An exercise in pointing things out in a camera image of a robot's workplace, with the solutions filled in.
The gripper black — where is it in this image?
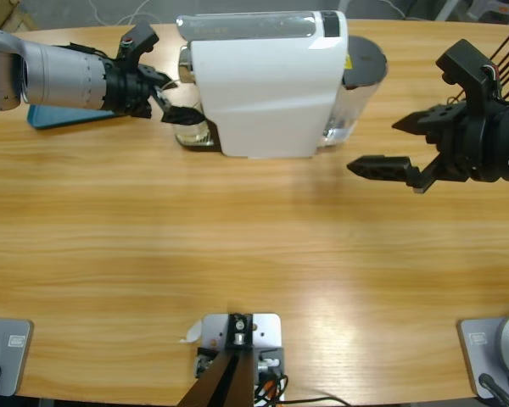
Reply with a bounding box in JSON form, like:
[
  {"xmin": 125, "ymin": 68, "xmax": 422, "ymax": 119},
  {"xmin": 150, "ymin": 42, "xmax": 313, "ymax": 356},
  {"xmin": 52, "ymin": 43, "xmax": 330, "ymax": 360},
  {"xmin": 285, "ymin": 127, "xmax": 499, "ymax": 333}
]
[
  {"xmin": 103, "ymin": 58, "xmax": 205, "ymax": 126},
  {"xmin": 346, "ymin": 101, "xmax": 509, "ymax": 196}
]

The white tape strip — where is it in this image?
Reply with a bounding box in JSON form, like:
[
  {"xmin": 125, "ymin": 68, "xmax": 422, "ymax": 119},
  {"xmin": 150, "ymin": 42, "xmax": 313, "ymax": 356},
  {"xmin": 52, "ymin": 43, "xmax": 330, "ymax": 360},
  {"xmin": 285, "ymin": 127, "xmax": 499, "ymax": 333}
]
[{"xmin": 177, "ymin": 320, "xmax": 204, "ymax": 344}]

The wooden board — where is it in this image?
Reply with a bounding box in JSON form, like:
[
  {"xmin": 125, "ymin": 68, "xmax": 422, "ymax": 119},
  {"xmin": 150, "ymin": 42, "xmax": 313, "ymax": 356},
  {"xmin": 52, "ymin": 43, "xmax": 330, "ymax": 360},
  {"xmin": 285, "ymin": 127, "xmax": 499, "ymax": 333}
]
[{"xmin": 0, "ymin": 0, "xmax": 39, "ymax": 37}]

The water tank with black lid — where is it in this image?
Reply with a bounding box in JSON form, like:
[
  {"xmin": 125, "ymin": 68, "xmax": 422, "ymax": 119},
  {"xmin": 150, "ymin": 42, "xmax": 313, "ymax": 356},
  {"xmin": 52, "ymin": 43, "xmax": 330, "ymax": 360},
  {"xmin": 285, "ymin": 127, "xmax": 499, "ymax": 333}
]
[{"xmin": 317, "ymin": 36, "xmax": 389, "ymax": 154}]

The white mount with dark post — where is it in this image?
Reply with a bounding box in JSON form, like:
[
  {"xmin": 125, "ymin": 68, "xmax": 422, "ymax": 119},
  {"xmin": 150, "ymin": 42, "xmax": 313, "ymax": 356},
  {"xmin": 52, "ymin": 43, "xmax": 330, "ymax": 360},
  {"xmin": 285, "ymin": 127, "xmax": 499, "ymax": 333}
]
[{"xmin": 180, "ymin": 312, "xmax": 286, "ymax": 407}]

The white cable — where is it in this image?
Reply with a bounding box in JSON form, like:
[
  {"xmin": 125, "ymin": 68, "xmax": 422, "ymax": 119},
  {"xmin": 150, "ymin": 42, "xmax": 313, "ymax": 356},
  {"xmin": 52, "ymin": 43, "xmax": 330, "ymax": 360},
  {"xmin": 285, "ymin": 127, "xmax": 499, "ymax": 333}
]
[{"xmin": 87, "ymin": 0, "xmax": 165, "ymax": 27}]

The teal plastic tray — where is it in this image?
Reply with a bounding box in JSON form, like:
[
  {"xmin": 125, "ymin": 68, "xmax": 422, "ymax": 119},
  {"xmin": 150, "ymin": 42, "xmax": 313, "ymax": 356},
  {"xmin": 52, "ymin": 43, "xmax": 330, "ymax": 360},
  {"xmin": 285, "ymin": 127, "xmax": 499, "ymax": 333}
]
[{"xmin": 26, "ymin": 103, "xmax": 126, "ymax": 131}]

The white capsule coffee machine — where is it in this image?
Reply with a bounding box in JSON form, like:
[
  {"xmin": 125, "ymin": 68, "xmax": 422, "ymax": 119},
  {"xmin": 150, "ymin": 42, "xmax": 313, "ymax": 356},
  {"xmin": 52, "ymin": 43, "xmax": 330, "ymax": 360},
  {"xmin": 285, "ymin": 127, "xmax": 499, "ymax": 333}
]
[{"xmin": 176, "ymin": 10, "xmax": 350, "ymax": 161}]

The grey coffee machine lever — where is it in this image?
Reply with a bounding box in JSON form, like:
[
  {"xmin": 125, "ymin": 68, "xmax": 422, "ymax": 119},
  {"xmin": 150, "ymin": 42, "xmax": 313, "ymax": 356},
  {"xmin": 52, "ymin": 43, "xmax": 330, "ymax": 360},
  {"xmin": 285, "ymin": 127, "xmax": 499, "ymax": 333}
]
[{"xmin": 176, "ymin": 11, "xmax": 323, "ymax": 41}]

